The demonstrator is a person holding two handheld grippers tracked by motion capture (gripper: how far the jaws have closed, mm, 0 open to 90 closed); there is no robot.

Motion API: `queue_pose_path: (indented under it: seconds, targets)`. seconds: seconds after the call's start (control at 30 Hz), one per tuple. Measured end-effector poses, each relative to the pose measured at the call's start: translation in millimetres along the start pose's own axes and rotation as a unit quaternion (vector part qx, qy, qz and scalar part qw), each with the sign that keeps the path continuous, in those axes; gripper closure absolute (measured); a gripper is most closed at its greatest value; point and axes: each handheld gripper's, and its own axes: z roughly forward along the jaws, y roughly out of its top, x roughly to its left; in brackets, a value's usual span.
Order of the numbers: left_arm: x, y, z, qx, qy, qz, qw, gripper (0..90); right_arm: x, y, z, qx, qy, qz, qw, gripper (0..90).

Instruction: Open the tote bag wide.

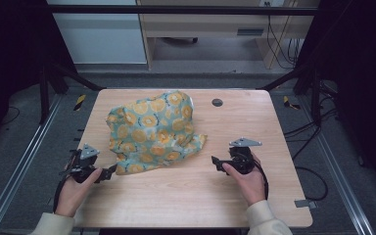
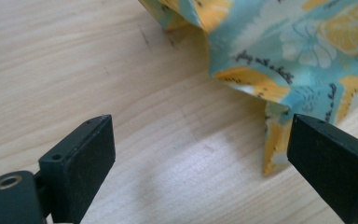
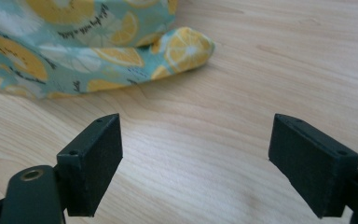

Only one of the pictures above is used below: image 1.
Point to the aluminium floor rail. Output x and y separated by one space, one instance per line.
342 173
19 163

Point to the person's right hand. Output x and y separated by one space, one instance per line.
249 186

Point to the light wooden desk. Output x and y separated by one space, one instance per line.
202 24

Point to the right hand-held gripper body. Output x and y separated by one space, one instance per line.
241 156

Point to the grey metal table clip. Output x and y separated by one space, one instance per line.
305 204

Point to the black curtain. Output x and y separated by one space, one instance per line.
9 58
362 81

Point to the white cabinet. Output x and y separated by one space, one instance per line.
101 36

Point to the grey round table grommet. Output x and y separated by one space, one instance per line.
217 102

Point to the person's left hand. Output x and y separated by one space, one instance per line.
75 192

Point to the black horizontal frame bar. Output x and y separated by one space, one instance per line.
176 10

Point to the black metal stand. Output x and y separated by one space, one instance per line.
44 98
314 94

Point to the black and yellow floor tape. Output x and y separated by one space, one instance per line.
80 102
289 103

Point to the teal cloth with orange print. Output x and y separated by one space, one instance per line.
153 133

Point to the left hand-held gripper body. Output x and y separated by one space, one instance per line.
84 163

